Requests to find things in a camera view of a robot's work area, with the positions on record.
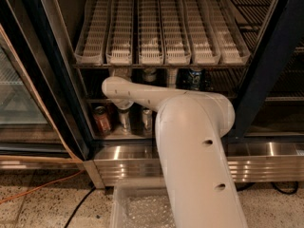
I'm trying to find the clear plastic bin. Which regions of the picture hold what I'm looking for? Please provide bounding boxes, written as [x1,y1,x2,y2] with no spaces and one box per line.
[109,177,176,228]

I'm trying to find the white tall can middle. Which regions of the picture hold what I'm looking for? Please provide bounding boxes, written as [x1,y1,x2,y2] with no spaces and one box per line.
[166,68,179,88]

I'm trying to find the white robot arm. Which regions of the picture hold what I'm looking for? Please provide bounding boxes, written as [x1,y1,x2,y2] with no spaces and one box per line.
[102,76,248,228]

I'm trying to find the stainless fridge base grille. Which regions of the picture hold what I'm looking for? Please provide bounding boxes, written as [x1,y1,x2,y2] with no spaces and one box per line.
[84,142,304,188]

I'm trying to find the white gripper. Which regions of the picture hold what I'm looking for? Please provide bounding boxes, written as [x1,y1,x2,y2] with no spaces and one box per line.
[108,67,132,81]

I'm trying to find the glass fridge door left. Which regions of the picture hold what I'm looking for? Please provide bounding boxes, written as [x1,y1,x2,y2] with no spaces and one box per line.
[0,26,82,167]

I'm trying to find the red can bottom shelf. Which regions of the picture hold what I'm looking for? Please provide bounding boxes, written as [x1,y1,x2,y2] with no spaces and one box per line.
[93,106,111,134]

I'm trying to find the orange cable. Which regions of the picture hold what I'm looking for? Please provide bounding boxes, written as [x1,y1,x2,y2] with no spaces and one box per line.
[0,169,86,205]

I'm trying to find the black cable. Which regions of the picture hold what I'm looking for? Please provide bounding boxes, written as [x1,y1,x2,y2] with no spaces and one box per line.
[63,186,97,228]
[236,180,300,196]

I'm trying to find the middle wire shelf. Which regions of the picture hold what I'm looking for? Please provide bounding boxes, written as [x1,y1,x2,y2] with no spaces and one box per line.
[83,68,244,101]

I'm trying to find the blue can middle shelf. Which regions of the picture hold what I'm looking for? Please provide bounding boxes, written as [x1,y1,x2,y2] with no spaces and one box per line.
[186,68,202,91]

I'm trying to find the dark fridge door frame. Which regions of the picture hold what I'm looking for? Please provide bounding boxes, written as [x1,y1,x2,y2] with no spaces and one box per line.
[229,0,304,140]

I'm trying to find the black cable left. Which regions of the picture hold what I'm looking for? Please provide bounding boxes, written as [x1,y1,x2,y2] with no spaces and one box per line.
[63,186,97,228]

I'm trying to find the black cable right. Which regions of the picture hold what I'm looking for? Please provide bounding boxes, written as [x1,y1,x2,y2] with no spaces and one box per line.
[236,180,300,196]

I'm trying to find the silver can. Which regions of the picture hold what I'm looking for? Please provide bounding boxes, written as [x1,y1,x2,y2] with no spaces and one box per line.
[118,109,131,132]
[142,107,153,132]

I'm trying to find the white can middle shelf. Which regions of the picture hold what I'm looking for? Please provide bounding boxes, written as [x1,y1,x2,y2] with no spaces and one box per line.
[142,68,157,83]

